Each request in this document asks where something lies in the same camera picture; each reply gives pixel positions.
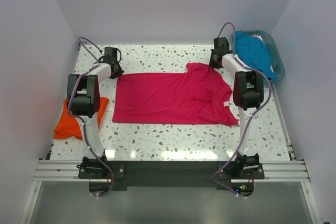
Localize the aluminium frame rail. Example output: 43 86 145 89
33 160 310 182

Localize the folded orange t shirt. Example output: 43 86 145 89
53 97 109 140

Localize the white cloth in basket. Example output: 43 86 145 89
251 34 265 43

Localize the pink t shirt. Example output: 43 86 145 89
112 63 238 126

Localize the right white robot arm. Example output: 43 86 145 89
209 37 264 178

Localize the teal plastic basket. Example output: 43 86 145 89
230 30 285 84

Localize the blue t shirt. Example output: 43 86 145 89
235 31 277 80

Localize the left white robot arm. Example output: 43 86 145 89
66 47 123 178

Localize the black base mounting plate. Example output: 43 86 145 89
77 157 265 196

